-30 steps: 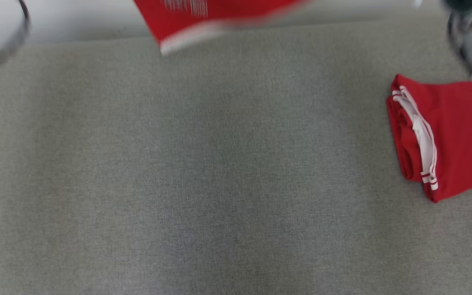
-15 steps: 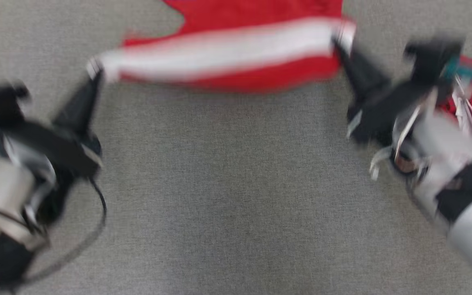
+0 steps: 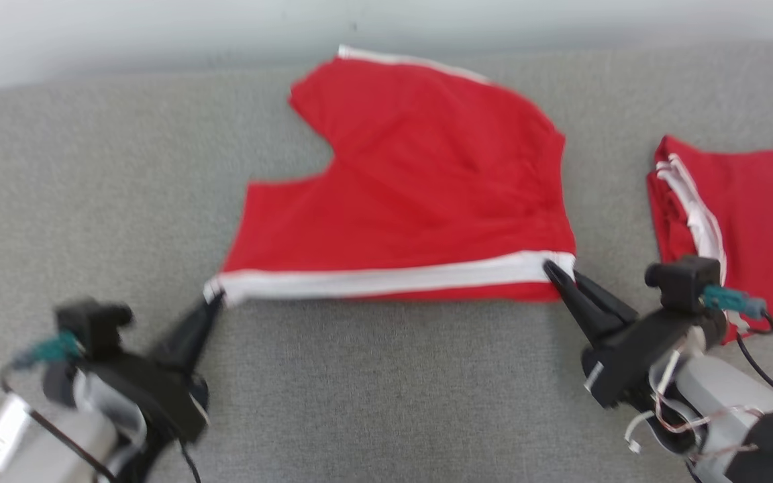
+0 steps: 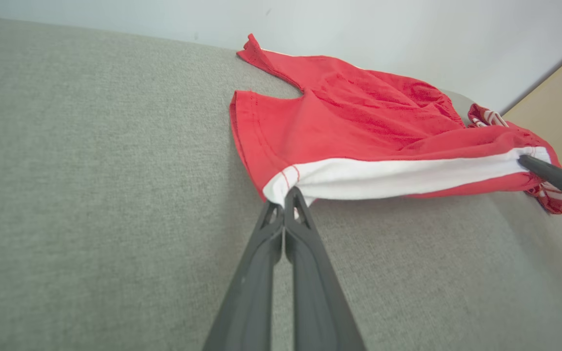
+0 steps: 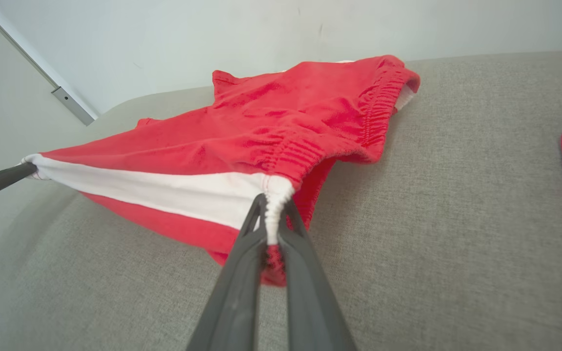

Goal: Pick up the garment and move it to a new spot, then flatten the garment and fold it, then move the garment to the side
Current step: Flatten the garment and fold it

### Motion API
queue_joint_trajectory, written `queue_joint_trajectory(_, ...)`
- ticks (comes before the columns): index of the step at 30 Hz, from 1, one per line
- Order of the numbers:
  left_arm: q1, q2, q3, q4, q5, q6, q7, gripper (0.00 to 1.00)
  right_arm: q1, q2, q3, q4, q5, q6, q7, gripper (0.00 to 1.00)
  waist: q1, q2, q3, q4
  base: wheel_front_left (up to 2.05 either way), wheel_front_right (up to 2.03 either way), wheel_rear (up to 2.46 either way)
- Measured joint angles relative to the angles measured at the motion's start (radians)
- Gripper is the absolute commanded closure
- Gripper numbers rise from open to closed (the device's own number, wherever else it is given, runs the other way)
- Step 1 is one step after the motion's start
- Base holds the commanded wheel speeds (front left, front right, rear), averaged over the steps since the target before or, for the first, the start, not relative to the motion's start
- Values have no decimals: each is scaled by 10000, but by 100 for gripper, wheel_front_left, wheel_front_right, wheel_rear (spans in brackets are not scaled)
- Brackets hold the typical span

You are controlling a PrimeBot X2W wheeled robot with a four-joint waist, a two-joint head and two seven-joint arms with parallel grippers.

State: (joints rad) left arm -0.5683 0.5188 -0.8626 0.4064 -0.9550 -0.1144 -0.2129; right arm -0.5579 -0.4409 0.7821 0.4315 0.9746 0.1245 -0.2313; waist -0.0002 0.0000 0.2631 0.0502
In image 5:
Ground grey fabric sofa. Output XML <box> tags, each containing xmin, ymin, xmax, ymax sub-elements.
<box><xmin>0</xmin><ymin>49</ymin><xmax>562</xmax><ymax>351</ymax></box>

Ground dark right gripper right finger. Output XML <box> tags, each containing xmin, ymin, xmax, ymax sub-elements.
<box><xmin>279</xmin><ymin>197</ymin><xmax>357</xmax><ymax>351</ymax></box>

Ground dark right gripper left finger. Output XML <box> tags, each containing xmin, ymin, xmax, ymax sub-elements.
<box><xmin>186</xmin><ymin>194</ymin><xmax>268</xmax><ymax>351</ymax></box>

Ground red shorts with white stripe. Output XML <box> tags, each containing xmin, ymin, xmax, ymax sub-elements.
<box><xmin>20</xmin><ymin>55</ymin><xmax>421</xmax><ymax>287</ymax></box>

